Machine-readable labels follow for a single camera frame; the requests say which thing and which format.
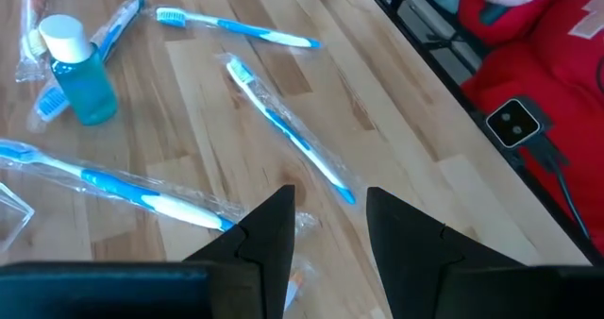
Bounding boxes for orange toothbrush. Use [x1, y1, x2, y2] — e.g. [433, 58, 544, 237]
[15, 0, 52, 83]

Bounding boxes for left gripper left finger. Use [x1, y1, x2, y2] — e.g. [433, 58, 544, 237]
[184, 185, 297, 319]

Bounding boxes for black camera cable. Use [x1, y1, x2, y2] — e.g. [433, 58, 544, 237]
[518, 134, 594, 243]

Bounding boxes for teal mouthwash bottle white cap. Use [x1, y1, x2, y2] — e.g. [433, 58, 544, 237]
[38, 14, 119, 126]

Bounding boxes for white table-level camera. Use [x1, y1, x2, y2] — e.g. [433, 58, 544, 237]
[484, 96, 543, 150]

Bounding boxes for clear acrylic organizer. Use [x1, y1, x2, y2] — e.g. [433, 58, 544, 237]
[0, 181, 36, 255]

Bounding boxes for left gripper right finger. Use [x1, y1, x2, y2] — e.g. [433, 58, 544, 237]
[366, 187, 523, 319]

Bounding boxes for blue toothbrush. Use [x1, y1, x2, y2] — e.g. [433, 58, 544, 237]
[0, 138, 318, 238]
[154, 5, 325, 51]
[26, 0, 146, 134]
[216, 52, 360, 207]

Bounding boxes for person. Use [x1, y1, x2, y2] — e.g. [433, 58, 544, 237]
[417, 0, 604, 254]

